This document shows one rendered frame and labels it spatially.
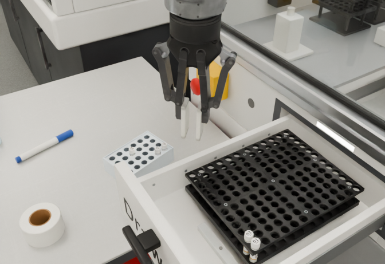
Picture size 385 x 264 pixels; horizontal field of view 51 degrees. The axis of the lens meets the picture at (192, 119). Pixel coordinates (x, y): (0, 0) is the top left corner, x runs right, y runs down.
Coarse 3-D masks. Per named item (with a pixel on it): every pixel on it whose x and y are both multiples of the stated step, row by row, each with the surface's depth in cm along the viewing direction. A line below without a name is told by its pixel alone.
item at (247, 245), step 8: (200, 176) 65; (192, 184) 64; (200, 184) 64; (200, 192) 63; (208, 200) 61; (216, 200) 61; (216, 208) 60; (224, 208) 60; (224, 216) 59; (232, 216) 59; (232, 224) 58; (240, 224) 58; (232, 232) 57; (240, 240) 56; (248, 248) 55
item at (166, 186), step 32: (256, 128) 76; (288, 128) 80; (192, 160) 69; (352, 160) 69; (160, 192) 69; (384, 192) 64; (192, 224) 66; (352, 224) 58; (192, 256) 61; (288, 256) 61; (320, 256) 57
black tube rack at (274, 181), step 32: (224, 160) 68; (256, 160) 72; (288, 160) 68; (320, 160) 69; (192, 192) 66; (224, 192) 63; (256, 192) 63; (288, 192) 63; (320, 192) 66; (352, 192) 63; (224, 224) 62; (256, 224) 58; (288, 224) 58; (320, 224) 61
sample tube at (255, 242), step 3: (252, 240) 54; (255, 240) 54; (258, 240) 54; (252, 243) 54; (255, 243) 54; (258, 243) 54; (252, 246) 54; (255, 246) 54; (258, 246) 54; (252, 249) 55; (255, 249) 54; (255, 255) 55; (249, 258) 57; (252, 258) 56; (255, 258) 56; (252, 261) 56; (255, 261) 56
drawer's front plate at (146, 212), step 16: (128, 176) 61; (128, 192) 61; (144, 192) 59; (128, 208) 65; (144, 208) 57; (144, 224) 59; (160, 224) 54; (160, 240) 54; (176, 240) 52; (160, 256) 57; (176, 256) 50
